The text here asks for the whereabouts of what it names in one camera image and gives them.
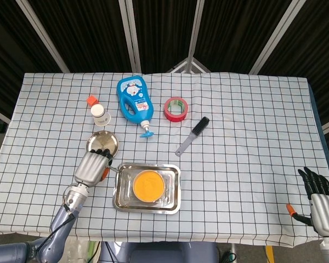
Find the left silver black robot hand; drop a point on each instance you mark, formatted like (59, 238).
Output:
(90, 167)

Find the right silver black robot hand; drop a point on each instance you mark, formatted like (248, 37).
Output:
(326, 213)

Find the metal spoon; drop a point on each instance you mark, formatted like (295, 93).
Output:
(115, 169)

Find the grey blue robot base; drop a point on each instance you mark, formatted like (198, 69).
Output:
(159, 253)

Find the beige round bowl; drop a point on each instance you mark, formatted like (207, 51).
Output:
(148, 202)

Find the round steel plate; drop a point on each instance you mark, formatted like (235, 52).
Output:
(102, 141)

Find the white paper cup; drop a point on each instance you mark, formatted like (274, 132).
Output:
(100, 116)

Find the small orange block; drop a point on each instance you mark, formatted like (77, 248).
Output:
(92, 100)

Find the blue pump detergent bottle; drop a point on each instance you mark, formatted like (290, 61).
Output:
(134, 104)

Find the rectangular steel tray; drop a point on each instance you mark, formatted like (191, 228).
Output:
(171, 202)

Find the white black checkered tablecloth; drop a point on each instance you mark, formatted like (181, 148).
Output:
(235, 178)

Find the red tape roll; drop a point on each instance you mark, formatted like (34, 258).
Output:
(175, 116)

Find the grey brush black bristles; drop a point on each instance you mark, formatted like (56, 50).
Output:
(190, 138)

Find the black folding partition screen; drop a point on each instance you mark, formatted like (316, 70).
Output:
(159, 27)

